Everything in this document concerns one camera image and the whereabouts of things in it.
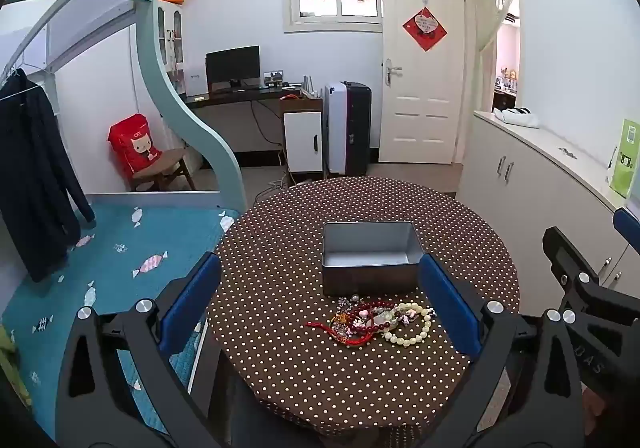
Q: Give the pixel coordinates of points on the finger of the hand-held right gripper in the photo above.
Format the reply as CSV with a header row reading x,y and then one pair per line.
x,y
562,248
629,224

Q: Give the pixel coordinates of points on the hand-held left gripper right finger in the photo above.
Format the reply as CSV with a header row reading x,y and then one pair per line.
x,y
445,303

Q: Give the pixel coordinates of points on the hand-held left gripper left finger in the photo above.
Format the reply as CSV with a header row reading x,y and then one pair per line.
x,y
190,298

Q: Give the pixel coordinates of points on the grey metal tin box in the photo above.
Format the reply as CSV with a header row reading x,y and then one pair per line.
x,y
370,273

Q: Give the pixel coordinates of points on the green box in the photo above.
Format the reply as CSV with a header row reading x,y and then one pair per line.
x,y
626,158

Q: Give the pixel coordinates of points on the white sideboard cabinet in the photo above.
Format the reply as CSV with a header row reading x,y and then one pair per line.
x,y
530,178

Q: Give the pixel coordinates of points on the bed with blue sheet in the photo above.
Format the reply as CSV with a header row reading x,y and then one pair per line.
x,y
115,278

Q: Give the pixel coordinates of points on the bunch of keys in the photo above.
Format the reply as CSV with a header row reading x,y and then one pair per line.
x,y
567,152

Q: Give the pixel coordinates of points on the brown polka-dot tablecloth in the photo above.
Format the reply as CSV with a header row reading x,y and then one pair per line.
x,y
350,388

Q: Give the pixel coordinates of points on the wooden chair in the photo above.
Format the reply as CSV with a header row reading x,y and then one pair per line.
x,y
167,163

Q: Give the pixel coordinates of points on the white folded cloth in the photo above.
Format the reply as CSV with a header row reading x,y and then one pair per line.
x,y
517,118

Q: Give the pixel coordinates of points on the red printed bag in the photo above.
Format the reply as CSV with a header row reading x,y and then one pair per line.
x,y
135,143

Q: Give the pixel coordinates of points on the green cloth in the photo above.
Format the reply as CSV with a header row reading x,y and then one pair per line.
x,y
10,368

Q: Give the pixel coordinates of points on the white desk cabinet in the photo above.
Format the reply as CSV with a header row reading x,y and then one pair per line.
x,y
302,140

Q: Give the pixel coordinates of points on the black suitcase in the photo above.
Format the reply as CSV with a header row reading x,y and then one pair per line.
x,y
360,128

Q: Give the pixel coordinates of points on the dark hanging jacket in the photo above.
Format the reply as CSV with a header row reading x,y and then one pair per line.
x,y
35,178

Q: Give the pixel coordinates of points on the dark desk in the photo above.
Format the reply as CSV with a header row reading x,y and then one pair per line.
x,y
235,98

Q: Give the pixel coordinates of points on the white suitcase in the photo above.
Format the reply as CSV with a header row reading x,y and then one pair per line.
x,y
334,128

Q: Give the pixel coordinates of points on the white door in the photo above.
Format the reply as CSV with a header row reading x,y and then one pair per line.
x,y
420,93

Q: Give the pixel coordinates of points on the white carton box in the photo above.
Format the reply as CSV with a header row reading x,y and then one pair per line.
x,y
196,82

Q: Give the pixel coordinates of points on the black computer monitor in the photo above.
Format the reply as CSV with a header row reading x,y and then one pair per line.
x,y
232,65

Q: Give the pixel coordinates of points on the red door decoration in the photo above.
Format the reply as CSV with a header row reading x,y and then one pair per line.
x,y
424,28

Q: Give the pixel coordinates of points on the white glass-door cabinet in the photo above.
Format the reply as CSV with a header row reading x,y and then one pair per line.
x,y
170,38

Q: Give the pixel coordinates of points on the metal clothes hanger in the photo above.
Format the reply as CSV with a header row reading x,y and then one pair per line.
x,y
20,78

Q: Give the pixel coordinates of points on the light green loft bed frame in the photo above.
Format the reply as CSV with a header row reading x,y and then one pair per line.
x,y
190,128

